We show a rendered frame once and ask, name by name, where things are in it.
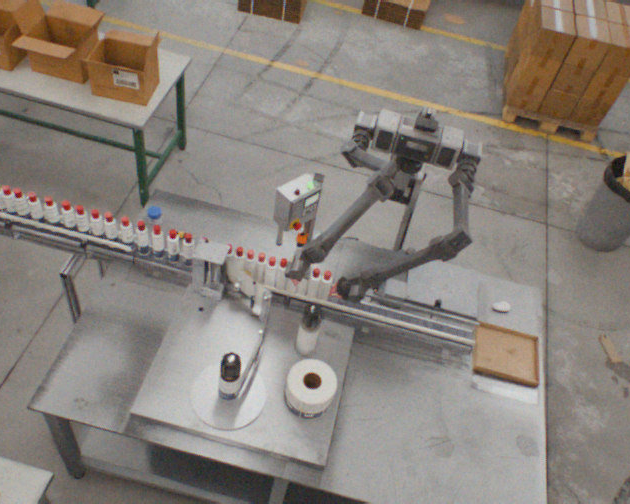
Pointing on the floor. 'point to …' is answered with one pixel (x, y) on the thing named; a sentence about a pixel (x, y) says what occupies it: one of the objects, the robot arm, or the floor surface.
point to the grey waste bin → (609, 220)
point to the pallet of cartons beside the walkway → (570, 63)
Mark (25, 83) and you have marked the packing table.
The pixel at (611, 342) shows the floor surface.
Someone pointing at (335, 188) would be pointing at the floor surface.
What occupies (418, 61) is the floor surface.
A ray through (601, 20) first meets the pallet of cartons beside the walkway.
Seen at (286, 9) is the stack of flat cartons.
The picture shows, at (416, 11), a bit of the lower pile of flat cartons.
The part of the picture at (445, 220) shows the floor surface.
